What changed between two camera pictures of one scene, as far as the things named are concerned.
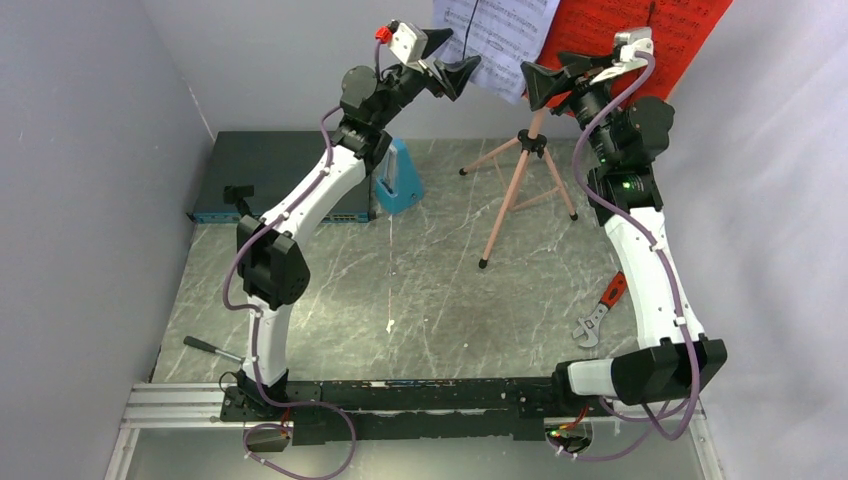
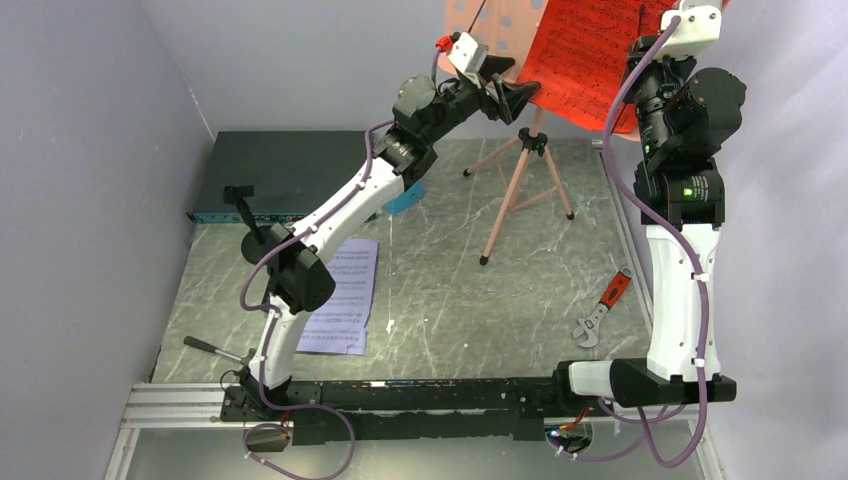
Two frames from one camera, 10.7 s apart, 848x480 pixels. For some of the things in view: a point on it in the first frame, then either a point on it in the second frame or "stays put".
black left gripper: (454, 76) to (514, 98)
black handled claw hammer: (211, 348) stays put
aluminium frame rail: (197, 406) stays put
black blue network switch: (275, 163) stays put
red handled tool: (591, 323) stays put
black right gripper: (542, 82) to (682, 64)
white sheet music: (502, 33) to (339, 327)
